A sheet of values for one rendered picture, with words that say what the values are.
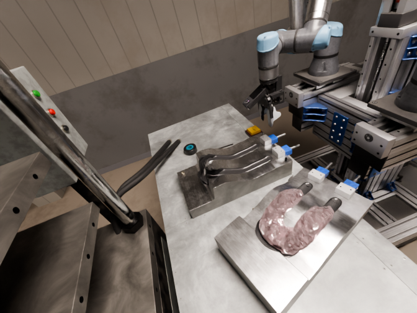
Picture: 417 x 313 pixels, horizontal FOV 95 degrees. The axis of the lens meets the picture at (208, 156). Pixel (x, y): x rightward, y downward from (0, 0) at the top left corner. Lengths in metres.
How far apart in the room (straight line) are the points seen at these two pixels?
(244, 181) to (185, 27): 1.83
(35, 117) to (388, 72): 1.30
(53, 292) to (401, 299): 0.92
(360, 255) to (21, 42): 2.69
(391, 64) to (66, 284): 1.38
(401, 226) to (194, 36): 2.27
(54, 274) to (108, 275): 0.27
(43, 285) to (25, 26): 2.11
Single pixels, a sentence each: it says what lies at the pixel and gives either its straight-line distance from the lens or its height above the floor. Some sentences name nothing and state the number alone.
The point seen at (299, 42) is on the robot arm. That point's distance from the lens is 0.87.
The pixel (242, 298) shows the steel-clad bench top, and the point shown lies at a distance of 0.74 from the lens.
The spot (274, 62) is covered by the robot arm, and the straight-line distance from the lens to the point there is 0.82.
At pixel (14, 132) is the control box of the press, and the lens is 0.86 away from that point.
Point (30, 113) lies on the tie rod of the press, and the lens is 0.69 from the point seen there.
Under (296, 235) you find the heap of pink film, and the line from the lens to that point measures 0.71.
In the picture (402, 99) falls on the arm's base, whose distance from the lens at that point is 1.01.
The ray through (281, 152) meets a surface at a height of 0.92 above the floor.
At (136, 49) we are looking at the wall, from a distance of 2.31.
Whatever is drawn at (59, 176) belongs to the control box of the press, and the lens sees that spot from 0.93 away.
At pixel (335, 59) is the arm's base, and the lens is 1.29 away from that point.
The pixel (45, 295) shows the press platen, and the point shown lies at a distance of 0.74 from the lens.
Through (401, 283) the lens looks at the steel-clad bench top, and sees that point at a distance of 0.83.
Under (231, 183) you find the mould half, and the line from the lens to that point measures 0.80.
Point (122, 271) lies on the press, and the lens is 0.94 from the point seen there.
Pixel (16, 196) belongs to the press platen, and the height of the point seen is 1.28.
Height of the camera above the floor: 1.52
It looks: 40 degrees down
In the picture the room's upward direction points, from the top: 17 degrees counter-clockwise
